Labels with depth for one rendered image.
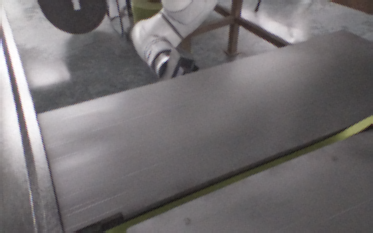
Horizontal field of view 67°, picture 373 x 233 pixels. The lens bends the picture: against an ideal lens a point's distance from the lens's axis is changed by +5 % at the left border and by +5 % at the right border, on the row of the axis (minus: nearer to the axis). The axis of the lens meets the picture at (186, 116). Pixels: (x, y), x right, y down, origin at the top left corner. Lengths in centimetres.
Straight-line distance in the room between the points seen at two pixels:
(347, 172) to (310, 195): 7
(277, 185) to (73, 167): 28
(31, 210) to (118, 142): 14
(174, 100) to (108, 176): 18
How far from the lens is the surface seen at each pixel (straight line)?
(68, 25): 235
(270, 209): 36
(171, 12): 80
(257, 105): 48
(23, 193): 39
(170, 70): 69
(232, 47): 203
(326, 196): 39
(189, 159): 39
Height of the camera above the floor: 104
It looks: 44 degrees down
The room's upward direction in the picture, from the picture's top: 2 degrees counter-clockwise
